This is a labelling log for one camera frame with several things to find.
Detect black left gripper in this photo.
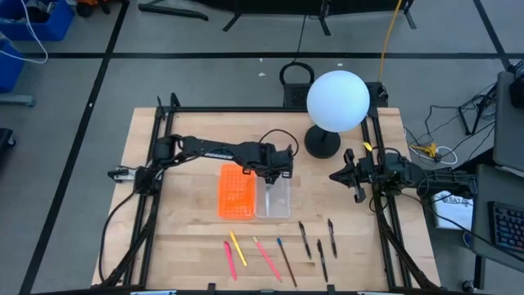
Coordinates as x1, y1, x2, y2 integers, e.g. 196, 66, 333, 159
260, 143, 296, 184

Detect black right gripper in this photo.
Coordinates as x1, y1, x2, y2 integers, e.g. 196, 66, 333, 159
329, 147, 376, 205

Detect black pen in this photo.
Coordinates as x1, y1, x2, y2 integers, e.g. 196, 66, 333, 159
297, 220, 313, 261
327, 218, 338, 259
316, 239, 329, 284

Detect pink pencil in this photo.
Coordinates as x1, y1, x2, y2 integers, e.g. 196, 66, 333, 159
252, 236, 283, 283

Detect brown pencil blue cap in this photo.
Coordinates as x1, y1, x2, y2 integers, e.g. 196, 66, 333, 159
276, 237, 299, 288

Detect pink highlighter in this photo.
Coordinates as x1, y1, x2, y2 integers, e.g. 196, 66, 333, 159
223, 240, 238, 282

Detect clear plastic supply box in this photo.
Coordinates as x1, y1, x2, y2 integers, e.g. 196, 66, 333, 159
254, 174, 291, 219

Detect black perforated box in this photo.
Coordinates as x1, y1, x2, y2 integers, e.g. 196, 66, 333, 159
282, 83, 313, 109

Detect white globe table lamp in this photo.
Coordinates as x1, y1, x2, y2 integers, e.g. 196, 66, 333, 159
303, 70, 372, 160

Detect yellow pencil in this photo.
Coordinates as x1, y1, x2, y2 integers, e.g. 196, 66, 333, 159
228, 230, 248, 267

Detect white printed bag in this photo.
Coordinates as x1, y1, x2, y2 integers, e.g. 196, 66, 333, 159
431, 190, 475, 231

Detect dark grey desk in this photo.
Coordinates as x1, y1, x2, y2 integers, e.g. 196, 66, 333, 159
469, 163, 524, 263

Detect black equipment stand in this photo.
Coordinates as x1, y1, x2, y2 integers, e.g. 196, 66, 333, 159
138, 0, 418, 37

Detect light grey desk top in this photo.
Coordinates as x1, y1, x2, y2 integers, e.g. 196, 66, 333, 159
492, 71, 524, 173

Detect black backlit keyboard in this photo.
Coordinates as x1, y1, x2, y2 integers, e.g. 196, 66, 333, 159
488, 201, 524, 253

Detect large blue storage bin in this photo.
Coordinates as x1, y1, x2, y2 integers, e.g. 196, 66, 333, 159
0, 0, 76, 42

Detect small blue storage bin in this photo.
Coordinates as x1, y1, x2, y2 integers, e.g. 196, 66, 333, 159
0, 39, 25, 93

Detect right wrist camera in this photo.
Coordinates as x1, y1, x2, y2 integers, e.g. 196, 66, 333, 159
359, 153, 375, 173

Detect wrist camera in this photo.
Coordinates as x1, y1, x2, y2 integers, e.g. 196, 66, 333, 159
264, 143, 287, 164
359, 153, 375, 173

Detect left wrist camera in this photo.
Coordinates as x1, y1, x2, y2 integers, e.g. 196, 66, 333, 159
264, 143, 287, 164

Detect black aluminium table frame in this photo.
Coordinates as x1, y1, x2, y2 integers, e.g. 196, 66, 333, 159
92, 93, 441, 295

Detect black coiled cable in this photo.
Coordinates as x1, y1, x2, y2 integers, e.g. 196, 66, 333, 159
279, 16, 316, 87

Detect tangled black cables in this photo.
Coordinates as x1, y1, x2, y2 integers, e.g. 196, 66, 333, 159
423, 81, 499, 165

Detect yellow cable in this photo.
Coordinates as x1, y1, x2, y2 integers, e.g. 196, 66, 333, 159
376, 0, 404, 83

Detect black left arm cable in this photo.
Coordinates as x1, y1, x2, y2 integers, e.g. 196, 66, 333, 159
97, 190, 140, 284

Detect white cable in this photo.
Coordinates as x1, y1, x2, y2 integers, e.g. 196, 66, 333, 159
0, 0, 49, 66

